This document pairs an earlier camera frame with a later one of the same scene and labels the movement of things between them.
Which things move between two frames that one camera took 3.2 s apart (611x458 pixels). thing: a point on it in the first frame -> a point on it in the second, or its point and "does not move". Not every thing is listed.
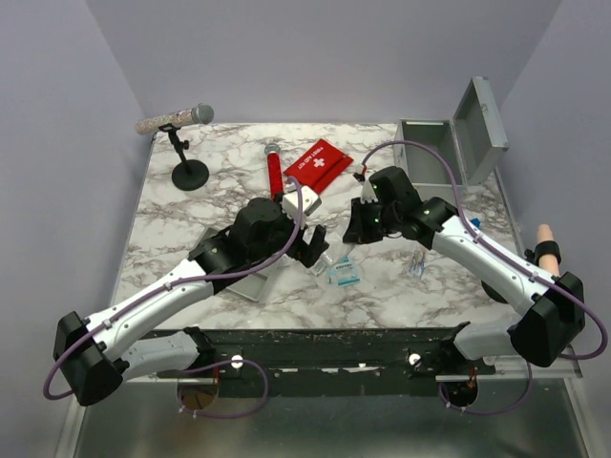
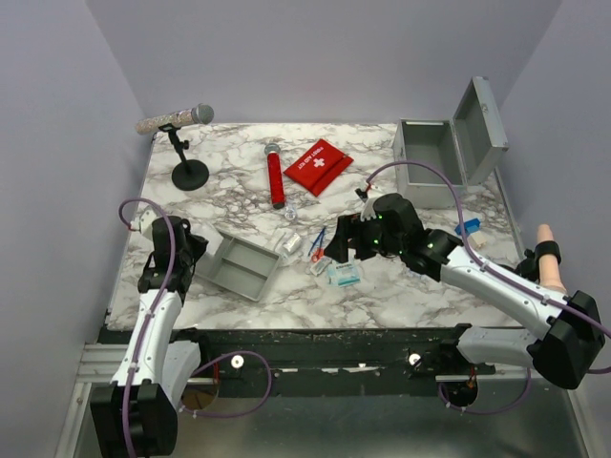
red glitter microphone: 275,171 does not move
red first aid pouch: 320,167 does not move
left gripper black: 308,255 -> 200,245
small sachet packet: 320,266 does not move
